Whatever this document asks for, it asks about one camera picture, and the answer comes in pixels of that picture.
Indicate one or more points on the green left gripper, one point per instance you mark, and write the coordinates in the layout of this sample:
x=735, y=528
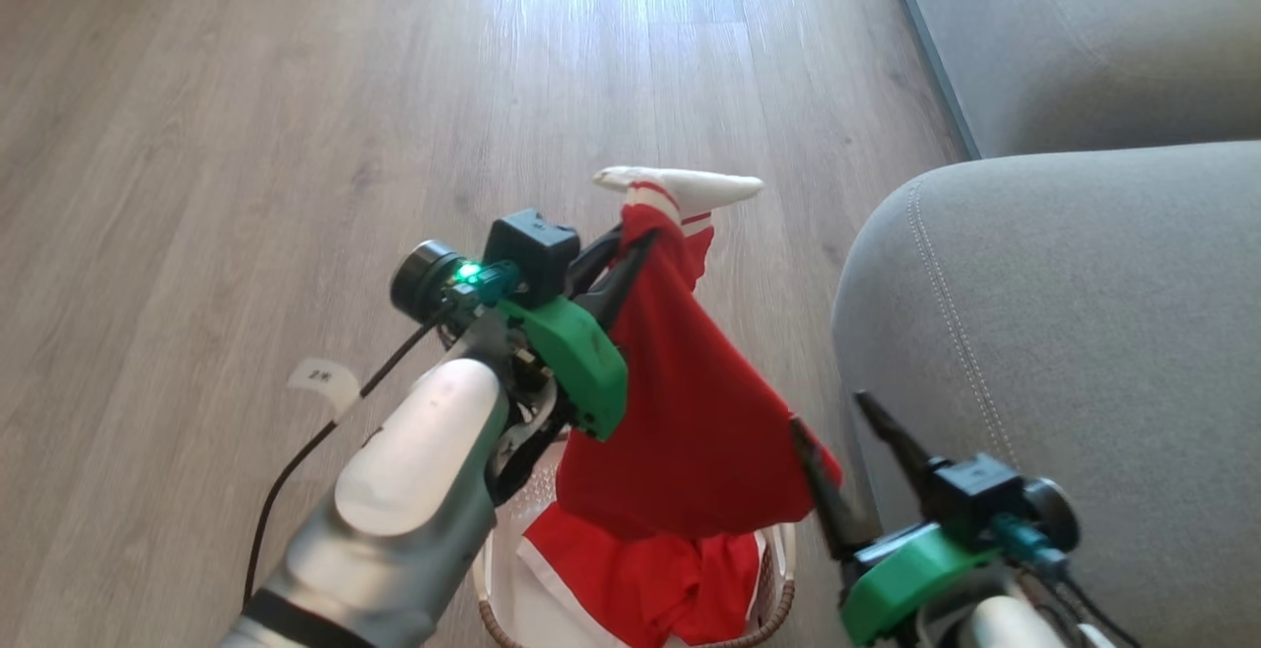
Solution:
x=576, y=357

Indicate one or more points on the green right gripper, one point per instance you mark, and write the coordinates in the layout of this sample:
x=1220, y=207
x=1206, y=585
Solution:
x=901, y=579

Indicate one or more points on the red and white garment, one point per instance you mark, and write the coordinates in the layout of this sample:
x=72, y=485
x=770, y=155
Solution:
x=690, y=412

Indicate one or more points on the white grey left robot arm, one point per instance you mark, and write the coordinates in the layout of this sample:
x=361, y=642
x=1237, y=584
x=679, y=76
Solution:
x=414, y=471

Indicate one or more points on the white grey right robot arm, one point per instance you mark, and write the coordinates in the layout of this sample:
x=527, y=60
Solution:
x=1005, y=623

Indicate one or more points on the cream laundry basket brown rim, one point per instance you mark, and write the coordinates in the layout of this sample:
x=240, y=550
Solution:
x=497, y=589

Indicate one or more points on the grey fabric sofa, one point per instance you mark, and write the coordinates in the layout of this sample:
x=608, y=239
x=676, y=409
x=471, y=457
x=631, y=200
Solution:
x=1084, y=333

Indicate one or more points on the grey sofa base section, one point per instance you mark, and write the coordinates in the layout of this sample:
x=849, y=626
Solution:
x=1103, y=37

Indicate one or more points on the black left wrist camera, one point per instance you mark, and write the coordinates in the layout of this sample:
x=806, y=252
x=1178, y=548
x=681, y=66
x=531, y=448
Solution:
x=527, y=249

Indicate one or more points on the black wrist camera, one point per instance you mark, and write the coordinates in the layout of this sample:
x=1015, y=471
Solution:
x=527, y=249
x=970, y=495

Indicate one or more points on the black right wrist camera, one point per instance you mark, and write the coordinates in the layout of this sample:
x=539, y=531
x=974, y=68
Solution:
x=970, y=495

